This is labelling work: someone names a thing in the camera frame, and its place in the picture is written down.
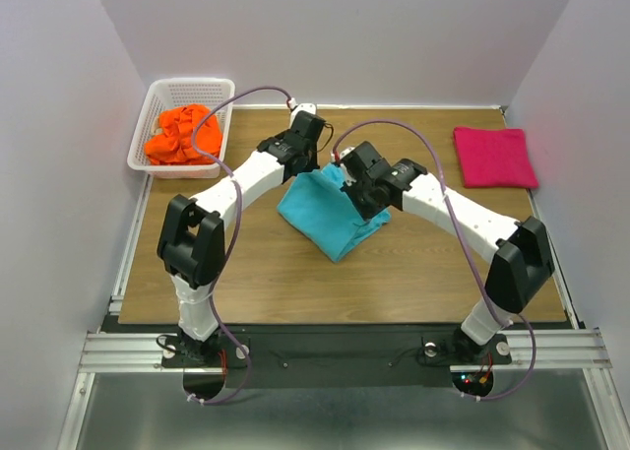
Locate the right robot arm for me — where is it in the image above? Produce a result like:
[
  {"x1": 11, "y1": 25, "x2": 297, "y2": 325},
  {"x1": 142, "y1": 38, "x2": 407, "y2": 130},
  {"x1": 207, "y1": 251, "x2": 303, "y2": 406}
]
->
[{"x1": 334, "y1": 142, "x2": 555, "y2": 361}]

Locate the orange t-shirt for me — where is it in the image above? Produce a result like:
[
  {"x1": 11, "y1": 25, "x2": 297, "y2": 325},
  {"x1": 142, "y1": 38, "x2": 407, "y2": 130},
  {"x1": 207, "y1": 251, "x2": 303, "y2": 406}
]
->
[{"x1": 144, "y1": 104, "x2": 222, "y2": 165}]

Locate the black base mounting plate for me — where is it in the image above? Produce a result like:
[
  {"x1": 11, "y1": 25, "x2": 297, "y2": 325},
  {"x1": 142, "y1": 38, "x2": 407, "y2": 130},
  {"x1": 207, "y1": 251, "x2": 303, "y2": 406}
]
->
[{"x1": 161, "y1": 323, "x2": 512, "y2": 388}]

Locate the folded magenta t-shirt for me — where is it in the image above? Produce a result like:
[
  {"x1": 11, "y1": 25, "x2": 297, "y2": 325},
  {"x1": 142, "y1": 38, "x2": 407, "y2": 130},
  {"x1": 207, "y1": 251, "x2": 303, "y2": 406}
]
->
[{"x1": 453, "y1": 126, "x2": 539, "y2": 189}]

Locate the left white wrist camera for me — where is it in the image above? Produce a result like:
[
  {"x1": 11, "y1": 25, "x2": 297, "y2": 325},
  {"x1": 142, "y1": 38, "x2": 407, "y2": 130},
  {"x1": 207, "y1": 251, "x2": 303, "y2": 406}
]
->
[{"x1": 289, "y1": 102, "x2": 317, "y2": 124}]

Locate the white plastic laundry basket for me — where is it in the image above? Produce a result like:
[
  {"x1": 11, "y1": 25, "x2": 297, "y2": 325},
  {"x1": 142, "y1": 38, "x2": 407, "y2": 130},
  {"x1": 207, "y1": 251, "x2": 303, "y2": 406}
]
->
[{"x1": 127, "y1": 77, "x2": 235, "y2": 179}]

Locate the cyan blue t-shirt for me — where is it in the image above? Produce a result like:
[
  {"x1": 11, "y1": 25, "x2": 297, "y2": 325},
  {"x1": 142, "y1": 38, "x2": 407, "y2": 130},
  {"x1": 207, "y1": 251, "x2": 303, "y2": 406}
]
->
[{"x1": 277, "y1": 163, "x2": 391, "y2": 263}]

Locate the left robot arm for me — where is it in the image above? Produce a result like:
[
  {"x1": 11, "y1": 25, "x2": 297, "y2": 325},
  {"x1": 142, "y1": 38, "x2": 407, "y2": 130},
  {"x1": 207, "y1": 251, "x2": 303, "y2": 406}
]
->
[{"x1": 157, "y1": 103, "x2": 326, "y2": 365}]

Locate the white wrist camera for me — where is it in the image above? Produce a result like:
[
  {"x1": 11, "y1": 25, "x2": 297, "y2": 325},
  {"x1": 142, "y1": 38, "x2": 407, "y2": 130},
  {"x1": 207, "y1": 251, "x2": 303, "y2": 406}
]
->
[
  {"x1": 289, "y1": 102, "x2": 317, "y2": 124},
  {"x1": 336, "y1": 146, "x2": 355, "y2": 185}
]

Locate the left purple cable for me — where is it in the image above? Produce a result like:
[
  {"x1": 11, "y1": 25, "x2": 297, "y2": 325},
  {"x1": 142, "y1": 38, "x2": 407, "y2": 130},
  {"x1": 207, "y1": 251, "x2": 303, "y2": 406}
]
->
[{"x1": 190, "y1": 85, "x2": 299, "y2": 406}]

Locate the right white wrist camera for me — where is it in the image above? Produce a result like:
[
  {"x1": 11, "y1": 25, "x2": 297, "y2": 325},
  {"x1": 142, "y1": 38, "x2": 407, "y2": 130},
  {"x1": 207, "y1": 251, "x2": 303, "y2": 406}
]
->
[{"x1": 336, "y1": 146, "x2": 355, "y2": 185}]

